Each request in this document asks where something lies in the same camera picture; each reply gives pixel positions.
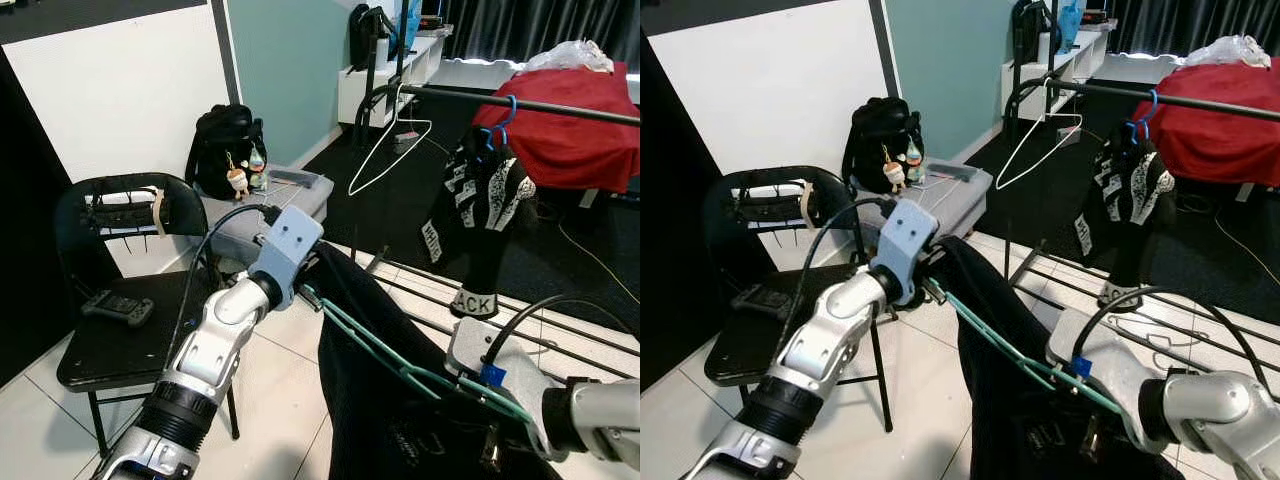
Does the black garment with white print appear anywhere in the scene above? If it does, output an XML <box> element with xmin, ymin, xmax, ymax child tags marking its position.
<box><xmin>1075</xmin><ymin>118</ymin><xmax>1176</xmax><ymax>309</ymax></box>
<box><xmin>420</xmin><ymin>125</ymin><xmax>538</xmax><ymax>319</ymax></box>

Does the blue plastic hanger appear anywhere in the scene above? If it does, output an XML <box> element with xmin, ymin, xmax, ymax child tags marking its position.
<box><xmin>1125</xmin><ymin>88</ymin><xmax>1161</xmax><ymax>141</ymax></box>
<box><xmin>480</xmin><ymin>94</ymin><xmax>518</xmax><ymax>153</ymax></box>

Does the teal plastic hanger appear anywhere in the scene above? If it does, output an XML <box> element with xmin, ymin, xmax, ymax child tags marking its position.
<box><xmin>300</xmin><ymin>283</ymin><xmax>536</xmax><ymax>426</ymax></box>
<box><xmin>925</xmin><ymin>280</ymin><xmax>1126</xmax><ymax>416</ymax></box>

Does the plain black garment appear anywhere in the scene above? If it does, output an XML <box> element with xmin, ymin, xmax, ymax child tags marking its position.
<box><xmin>315</xmin><ymin>240</ymin><xmax>601</xmax><ymax>480</ymax></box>
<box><xmin>935</xmin><ymin>235</ymin><xmax>1191</xmax><ymax>480</ymax></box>

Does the white plastic hanger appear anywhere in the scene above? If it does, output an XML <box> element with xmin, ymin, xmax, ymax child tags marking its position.
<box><xmin>347</xmin><ymin>85</ymin><xmax>434</xmax><ymax>198</ymax></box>
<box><xmin>995</xmin><ymin>78</ymin><xmax>1084</xmax><ymax>191</ymax></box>

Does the red cloth cover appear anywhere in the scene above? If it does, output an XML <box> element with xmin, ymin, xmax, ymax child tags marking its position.
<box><xmin>472</xmin><ymin>62</ymin><xmax>641</xmax><ymax>194</ymax></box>
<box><xmin>1130</xmin><ymin>55</ymin><xmax>1280</xmax><ymax>188</ymax></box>

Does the black handheld controller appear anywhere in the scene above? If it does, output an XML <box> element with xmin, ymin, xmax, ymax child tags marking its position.
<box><xmin>80</xmin><ymin>290</ymin><xmax>156</xmax><ymax>329</ymax></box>
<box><xmin>728</xmin><ymin>285</ymin><xmax>796</xmax><ymax>319</ymax></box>

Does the black folding chair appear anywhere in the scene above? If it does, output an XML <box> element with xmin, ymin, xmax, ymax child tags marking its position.
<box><xmin>703</xmin><ymin>165</ymin><xmax>896</xmax><ymax>433</ymax></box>
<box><xmin>55</xmin><ymin>172</ymin><xmax>246</xmax><ymax>456</ymax></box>

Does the black metal clothes rack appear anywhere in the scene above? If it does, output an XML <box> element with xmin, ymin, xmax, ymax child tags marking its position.
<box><xmin>1003</xmin><ymin>75</ymin><xmax>1280</xmax><ymax>366</ymax></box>
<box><xmin>352</xmin><ymin>82</ymin><xmax>641</xmax><ymax>381</ymax></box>

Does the clear plastic bag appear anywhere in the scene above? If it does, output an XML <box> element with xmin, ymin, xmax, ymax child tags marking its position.
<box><xmin>1180</xmin><ymin>35</ymin><xmax>1273</xmax><ymax>69</ymax></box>
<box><xmin>525</xmin><ymin>40</ymin><xmax>616</xmax><ymax>76</ymax></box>

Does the dark curtain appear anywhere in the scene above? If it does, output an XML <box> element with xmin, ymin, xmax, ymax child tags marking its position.
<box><xmin>1110</xmin><ymin>0</ymin><xmax>1280</xmax><ymax>56</ymax></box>
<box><xmin>440</xmin><ymin>0</ymin><xmax>641</xmax><ymax>63</ymax></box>

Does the white shelf unit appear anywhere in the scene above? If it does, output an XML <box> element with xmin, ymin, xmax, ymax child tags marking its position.
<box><xmin>1000</xmin><ymin>18</ymin><xmax>1116</xmax><ymax>121</ymax></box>
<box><xmin>337</xmin><ymin>25</ymin><xmax>451</xmax><ymax>128</ymax></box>

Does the blue hanging bag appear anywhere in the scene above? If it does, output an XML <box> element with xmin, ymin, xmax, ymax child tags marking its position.
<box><xmin>395</xmin><ymin>0</ymin><xmax>423</xmax><ymax>56</ymax></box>
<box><xmin>1057</xmin><ymin>0</ymin><xmax>1086</xmax><ymax>46</ymax></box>

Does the grey storage box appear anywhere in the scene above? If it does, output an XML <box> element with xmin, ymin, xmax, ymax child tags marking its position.
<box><xmin>200</xmin><ymin>165</ymin><xmax>336</xmax><ymax>263</ymax></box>
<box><xmin>870</xmin><ymin>160</ymin><xmax>994</xmax><ymax>246</ymax></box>

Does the thin beige cable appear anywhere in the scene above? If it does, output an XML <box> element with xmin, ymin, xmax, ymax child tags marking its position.
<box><xmin>1210</xmin><ymin>215</ymin><xmax>1280</xmax><ymax>286</ymax></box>
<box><xmin>555</xmin><ymin>220</ymin><xmax>641</xmax><ymax>303</ymax></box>

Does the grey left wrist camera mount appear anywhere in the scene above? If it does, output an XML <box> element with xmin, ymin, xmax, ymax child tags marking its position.
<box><xmin>868</xmin><ymin>198</ymin><xmax>943</xmax><ymax>306</ymax></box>
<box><xmin>248</xmin><ymin>205</ymin><xmax>326</xmax><ymax>311</ymax></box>

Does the thin wire hanger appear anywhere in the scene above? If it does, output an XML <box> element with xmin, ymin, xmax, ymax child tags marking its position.
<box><xmin>1105</xmin><ymin>312</ymin><xmax>1201</xmax><ymax>358</ymax></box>

